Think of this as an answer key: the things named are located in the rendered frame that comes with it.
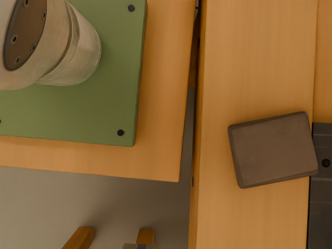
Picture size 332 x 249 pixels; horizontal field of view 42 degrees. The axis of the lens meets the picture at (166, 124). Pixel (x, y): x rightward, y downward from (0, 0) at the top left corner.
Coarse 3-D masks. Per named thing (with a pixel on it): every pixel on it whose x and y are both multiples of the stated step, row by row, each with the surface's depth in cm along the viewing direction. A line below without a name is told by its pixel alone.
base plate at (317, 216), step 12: (312, 132) 54; (324, 132) 54; (324, 144) 54; (324, 156) 54; (324, 168) 54; (312, 180) 54; (324, 180) 54; (312, 192) 54; (324, 192) 54; (312, 204) 54; (324, 204) 54; (312, 216) 54; (324, 216) 54; (312, 228) 54; (324, 228) 54; (312, 240) 54; (324, 240) 54
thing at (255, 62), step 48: (240, 0) 54; (288, 0) 54; (240, 48) 54; (288, 48) 54; (240, 96) 54; (288, 96) 54; (192, 192) 64; (240, 192) 54; (288, 192) 54; (192, 240) 60; (240, 240) 54; (288, 240) 54
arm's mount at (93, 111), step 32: (96, 0) 54; (128, 0) 54; (128, 32) 54; (128, 64) 55; (0, 96) 55; (32, 96) 55; (64, 96) 55; (96, 96) 55; (128, 96) 55; (0, 128) 55; (32, 128) 55; (64, 128) 55; (96, 128) 55; (128, 128) 55
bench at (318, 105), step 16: (320, 0) 56; (320, 16) 56; (320, 32) 56; (192, 48) 90; (320, 48) 56; (192, 64) 88; (320, 64) 56; (192, 80) 118; (320, 80) 56; (320, 96) 56; (320, 112) 56
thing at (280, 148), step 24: (264, 120) 52; (288, 120) 51; (240, 144) 51; (264, 144) 51; (288, 144) 51; (312, 144) 51; (240, 168) 51; (264, 168) 51; (288, 168) 51; (312, 168) 51
